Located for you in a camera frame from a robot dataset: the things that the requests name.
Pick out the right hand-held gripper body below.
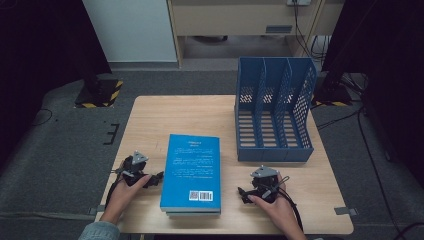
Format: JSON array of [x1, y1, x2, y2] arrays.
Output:
[[250, 165, 280, 204]]

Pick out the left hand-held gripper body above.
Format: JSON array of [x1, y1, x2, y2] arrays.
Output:
[[114, 150, 153, 188]]

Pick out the bright blue book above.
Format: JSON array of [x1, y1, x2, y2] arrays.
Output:
[[159, 133, 222, 214]]

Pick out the blue plastic file rack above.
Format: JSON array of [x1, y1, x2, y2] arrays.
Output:
[[234, 55, 318, 163]]

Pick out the dark teal illustrated book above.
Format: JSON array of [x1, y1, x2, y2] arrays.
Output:
[[165, 210, 222, 220]]

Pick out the person's right hand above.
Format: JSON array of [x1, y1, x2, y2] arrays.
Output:
[[248, 176, 306, 236]]

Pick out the person's left hand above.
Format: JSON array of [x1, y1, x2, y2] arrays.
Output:
[[99, 174, 152, 225]]

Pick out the grey tape strip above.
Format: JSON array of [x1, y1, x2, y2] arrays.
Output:
[[88, 204, 107, 216], [334, 206, 359, 216]]

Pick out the black stand base striped edge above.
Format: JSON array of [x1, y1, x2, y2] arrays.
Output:
[[311, 76, 353, 108], [74, 63, 124, 109]]

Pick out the white cabinet panel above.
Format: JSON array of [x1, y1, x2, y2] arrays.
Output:
[[82, 0, 178, 63]]

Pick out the black curtain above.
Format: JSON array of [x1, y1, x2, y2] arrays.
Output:
[[0, 0, 113, 169], [321, 0, 424, 188]]

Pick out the grey desk label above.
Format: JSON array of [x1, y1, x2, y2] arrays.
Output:
[[265, 24, 294, 34]]

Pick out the left hand-held gripper cable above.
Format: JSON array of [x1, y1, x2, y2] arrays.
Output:
[[104, 168, 127, 209]]

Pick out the hand-held gripper cable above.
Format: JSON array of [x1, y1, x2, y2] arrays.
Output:
[[278, 175, 305, 232], [104, 168, 127, 209]]

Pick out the right hand-held gripper cable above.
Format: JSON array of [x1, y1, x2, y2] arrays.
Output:
[[278, 175, 305, 232]]

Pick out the thin black floor cable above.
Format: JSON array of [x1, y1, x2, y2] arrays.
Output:
[[31, 108, 54, 127]]

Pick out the black hanging cables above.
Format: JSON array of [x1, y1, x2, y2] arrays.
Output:
[[292, 0, 332, 63]]

